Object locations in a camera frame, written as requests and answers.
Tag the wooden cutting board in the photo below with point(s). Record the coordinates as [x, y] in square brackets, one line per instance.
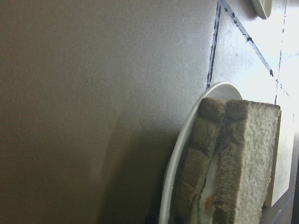
[282, 158]

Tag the toast bread slice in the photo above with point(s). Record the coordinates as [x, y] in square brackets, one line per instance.
[245, 161]

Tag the cream plastic tray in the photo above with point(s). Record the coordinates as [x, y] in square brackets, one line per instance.
[263, 8]

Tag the bread slice with egg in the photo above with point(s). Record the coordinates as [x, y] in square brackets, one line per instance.
[195, 160]

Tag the white round plate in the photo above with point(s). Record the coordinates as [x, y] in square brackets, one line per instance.
[220, 90]

